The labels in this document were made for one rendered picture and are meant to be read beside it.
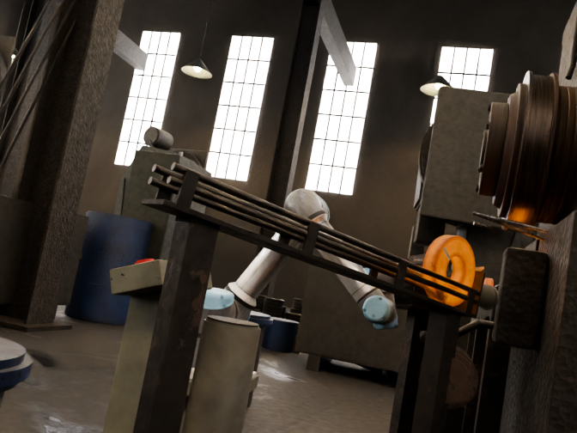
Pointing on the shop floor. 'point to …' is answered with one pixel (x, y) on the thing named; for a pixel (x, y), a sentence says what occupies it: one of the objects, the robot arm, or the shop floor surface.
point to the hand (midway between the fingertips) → (479, 271)
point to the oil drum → (87, 293)
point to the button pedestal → (134, 338)
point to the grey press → (458, 186)
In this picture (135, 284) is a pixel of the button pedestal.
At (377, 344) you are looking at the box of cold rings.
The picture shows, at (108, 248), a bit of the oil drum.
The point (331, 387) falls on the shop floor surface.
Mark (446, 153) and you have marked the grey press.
